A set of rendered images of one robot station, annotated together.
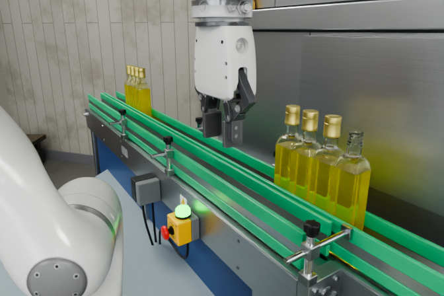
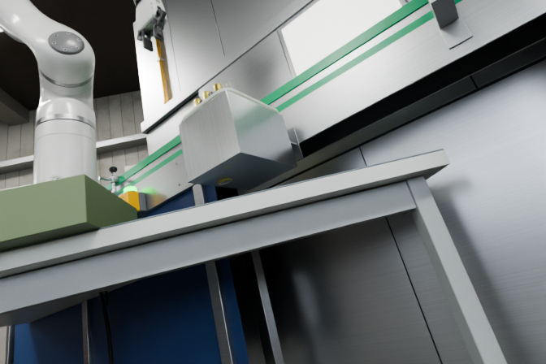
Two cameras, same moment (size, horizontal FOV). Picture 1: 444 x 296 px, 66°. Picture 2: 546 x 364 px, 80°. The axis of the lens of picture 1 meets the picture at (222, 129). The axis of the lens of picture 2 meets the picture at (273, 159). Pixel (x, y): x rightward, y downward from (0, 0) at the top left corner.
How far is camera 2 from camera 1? 0.99 m
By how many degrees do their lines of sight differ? 44
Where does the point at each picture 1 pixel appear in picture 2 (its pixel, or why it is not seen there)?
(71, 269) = (76, 36)
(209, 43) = (142, 4)
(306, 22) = (199, 84)
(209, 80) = (144, 16)
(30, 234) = (52, 26)
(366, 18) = (224, 62)
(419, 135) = (262, 86)
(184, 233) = (133, 200)
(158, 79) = not seen: hidden behind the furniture
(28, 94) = not seen: outside the picture
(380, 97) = (241, 85)
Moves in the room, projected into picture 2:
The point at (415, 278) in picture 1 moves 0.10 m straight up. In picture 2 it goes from (270, 101) to (262, 75)
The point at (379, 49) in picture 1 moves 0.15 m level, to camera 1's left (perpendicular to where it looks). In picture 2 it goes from (233, 67) to (198, 67)
